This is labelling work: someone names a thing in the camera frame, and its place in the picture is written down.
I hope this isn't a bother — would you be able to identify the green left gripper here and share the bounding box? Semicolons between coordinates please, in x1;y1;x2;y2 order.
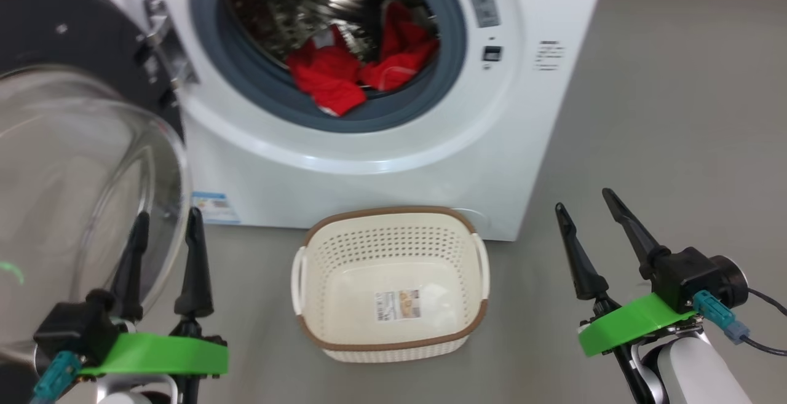
80;207;229;380

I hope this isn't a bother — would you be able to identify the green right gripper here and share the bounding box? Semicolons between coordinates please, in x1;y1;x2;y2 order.
555;188;698;357

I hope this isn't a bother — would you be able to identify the black glass washing machine door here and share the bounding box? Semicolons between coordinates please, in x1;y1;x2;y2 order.
0;0;200;404

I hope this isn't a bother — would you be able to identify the red and white garment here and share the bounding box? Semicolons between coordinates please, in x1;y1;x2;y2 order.
286;1;441;117

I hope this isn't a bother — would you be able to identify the white front-load washing machine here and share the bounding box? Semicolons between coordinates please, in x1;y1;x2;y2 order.
46;0;611;242

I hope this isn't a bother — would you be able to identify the cream basket with brown rim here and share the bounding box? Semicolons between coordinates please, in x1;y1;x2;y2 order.
291;206;491;363

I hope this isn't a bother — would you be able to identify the paper product label in basket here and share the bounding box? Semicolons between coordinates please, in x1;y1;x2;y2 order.
375;289;421;322

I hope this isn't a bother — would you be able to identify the blue energy label sticker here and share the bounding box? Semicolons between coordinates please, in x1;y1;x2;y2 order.
192;192;242;225

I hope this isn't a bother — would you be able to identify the teal right camera connector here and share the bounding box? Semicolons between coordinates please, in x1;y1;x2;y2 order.
693;290;751;344

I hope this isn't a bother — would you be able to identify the teal camera connector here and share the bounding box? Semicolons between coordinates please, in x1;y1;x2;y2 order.
693;290;751;344
31;351;82;404

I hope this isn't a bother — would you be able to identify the teal left camera connector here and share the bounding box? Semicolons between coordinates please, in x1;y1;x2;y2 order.
31;351;82;404

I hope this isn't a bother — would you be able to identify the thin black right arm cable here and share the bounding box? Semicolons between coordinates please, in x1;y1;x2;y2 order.
741;287;787;357

